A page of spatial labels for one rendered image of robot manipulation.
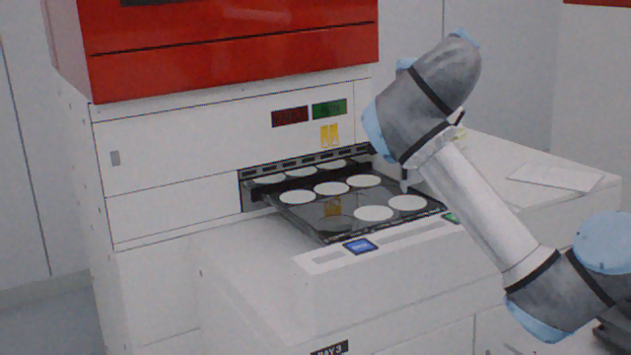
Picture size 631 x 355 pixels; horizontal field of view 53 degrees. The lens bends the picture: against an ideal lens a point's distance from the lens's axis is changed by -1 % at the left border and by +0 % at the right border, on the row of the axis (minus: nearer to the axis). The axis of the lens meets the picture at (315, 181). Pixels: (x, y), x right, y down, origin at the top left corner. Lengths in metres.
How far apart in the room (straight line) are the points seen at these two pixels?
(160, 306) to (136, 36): 0.75
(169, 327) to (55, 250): 1.53
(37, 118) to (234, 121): 1.55
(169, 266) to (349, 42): 0.80
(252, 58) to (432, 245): 0.68
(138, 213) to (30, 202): 1.55
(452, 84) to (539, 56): 3.50
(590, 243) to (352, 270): 0.44
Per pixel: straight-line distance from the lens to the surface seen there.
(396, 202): 1.71
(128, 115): 1.67
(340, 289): 1.29
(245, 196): 1.82
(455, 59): 1.15
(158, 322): 1.90
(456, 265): 1.46
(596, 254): 1.13
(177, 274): 1.85
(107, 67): 1.59
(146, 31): 1.60
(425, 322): 1.47
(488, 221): 1.14
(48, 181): 3.24
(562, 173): 1.77
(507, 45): 4.39
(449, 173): 1.14
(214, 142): 1.75
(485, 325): 1.61
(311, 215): 1.65
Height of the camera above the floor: 1.55
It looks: 20 degrees down
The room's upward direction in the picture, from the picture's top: 3 degrees counter-clockwise
